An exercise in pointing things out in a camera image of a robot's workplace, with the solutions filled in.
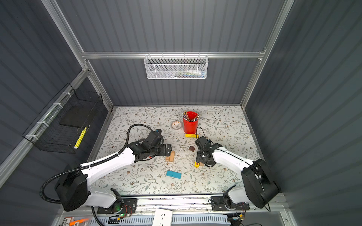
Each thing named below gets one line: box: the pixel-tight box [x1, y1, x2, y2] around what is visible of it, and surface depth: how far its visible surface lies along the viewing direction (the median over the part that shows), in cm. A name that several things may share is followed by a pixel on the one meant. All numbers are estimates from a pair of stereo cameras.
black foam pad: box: [59, 104, 95, 129], surface depth 77 cm
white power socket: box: [152, 208, 173, 226], surface depth 69 cm
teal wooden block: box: [165, 170, 182, 179], surface depth 86 cm
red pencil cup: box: [182, 110, 200, 135], surface depth 100 cm
